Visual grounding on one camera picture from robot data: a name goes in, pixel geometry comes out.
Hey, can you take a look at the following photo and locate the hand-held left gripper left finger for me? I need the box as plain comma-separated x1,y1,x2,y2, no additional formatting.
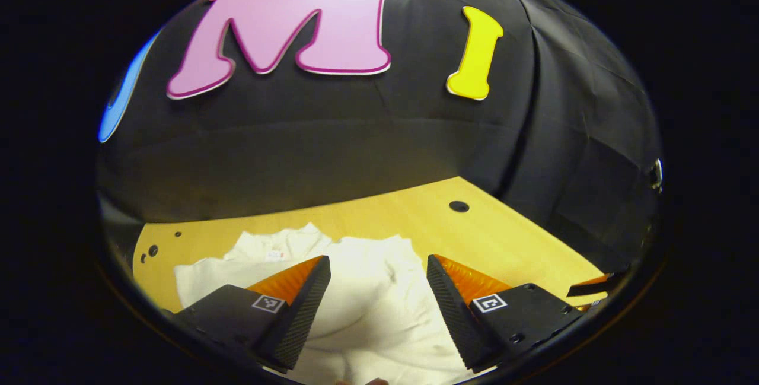
171,254,332,373

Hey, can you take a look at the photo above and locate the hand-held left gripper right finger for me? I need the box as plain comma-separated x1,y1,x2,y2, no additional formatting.
426,254,585,373

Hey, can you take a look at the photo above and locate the white long-sleeved garment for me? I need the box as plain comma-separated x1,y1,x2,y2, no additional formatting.
174,222,494,385

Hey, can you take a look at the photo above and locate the black backdrop cloth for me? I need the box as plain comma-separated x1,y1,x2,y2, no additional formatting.
97,0,664,273

